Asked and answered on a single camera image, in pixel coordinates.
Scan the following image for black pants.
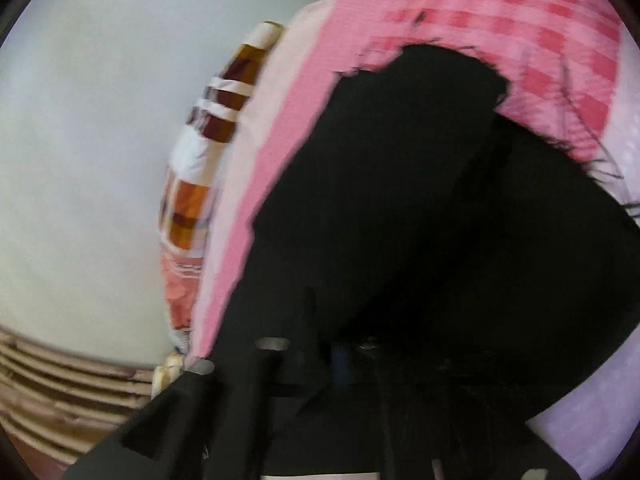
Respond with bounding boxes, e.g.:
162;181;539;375
215;44;640;480

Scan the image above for beige slatted panel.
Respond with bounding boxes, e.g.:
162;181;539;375
0;327;166;466

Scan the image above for brown orange checked pillow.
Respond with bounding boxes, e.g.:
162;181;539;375
157;20;286;356

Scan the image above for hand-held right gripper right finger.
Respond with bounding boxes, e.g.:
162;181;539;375
510;422;581;480

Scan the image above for lavender bed sheet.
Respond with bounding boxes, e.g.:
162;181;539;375
525;75;640;480

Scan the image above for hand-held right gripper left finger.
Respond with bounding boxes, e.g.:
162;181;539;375
62;287;357;480

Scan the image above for pink checked blanket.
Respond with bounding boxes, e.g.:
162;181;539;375
187;0;626;361

